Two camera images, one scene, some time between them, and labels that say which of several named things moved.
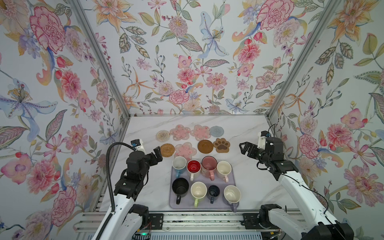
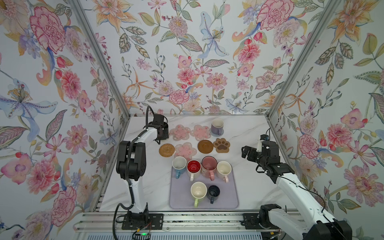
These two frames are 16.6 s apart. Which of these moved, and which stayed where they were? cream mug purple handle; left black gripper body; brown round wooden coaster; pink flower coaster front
Moved: left black gripper body; cream mug purple handle
Stayed: brown round wooden coaster; pink flower coaster front
